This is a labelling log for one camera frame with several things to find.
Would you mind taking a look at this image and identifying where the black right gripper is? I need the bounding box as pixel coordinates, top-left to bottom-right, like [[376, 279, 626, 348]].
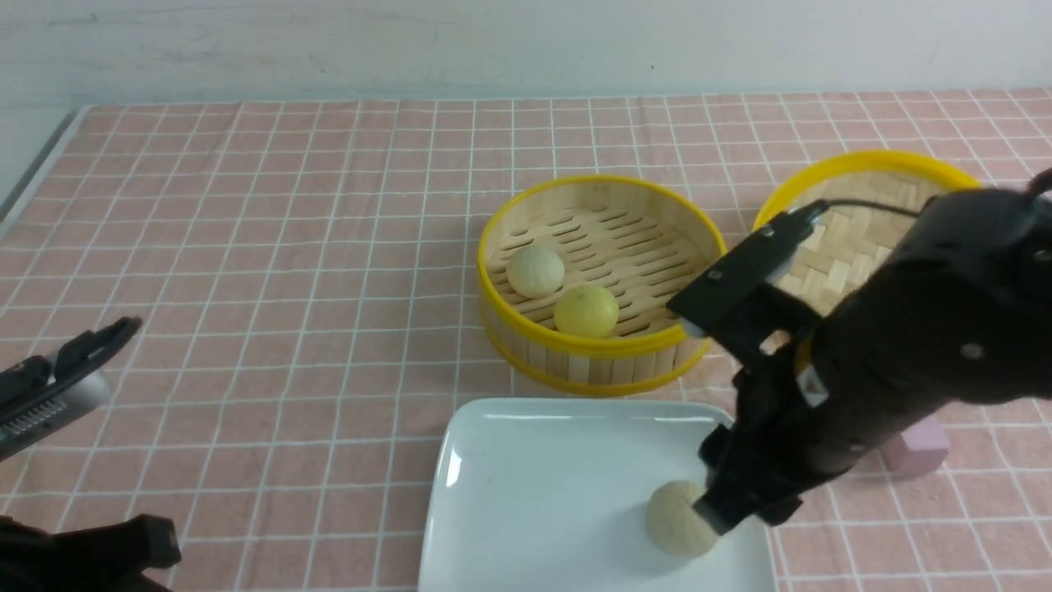
[[694, 345, 856, 536]]

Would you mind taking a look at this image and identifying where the white steamed bun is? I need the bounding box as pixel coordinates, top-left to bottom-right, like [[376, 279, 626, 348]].
[[645, 479, 721, 562], [505, 244, 566, 299]]

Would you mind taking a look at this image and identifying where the yellow steamed bun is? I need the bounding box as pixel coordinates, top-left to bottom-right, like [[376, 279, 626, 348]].
[[553, 284, 620, 340]]

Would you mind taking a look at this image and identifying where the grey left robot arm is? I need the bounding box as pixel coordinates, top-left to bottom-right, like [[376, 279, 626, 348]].
[[1, 515, 182, 591]]

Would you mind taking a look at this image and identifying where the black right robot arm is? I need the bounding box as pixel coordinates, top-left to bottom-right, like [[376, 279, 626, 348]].
[[667, 171, 1051, 534]]

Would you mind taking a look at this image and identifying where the white square plate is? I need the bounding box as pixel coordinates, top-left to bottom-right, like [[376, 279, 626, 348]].
[[418, 399, 778, 591]]

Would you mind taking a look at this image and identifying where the pink cube block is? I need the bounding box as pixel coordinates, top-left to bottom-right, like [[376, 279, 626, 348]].
[[879, 416, 950, 479]]

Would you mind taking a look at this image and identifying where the bamboo steamer basket yellow rim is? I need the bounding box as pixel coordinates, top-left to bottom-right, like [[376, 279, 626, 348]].
[[477, 176, 727, 397]]

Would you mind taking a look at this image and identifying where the woven bamboo steamer lid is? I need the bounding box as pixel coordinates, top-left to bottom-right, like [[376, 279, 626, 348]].
[[753, 150, 978, 314]]

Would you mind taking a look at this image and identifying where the pink checkered tablecloth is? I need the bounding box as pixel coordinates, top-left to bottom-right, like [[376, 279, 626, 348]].
[[1, 89, 1050, 591]]

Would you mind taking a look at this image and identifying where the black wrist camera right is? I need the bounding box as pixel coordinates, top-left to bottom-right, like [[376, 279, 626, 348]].
[[666, 200, 829, 368]]

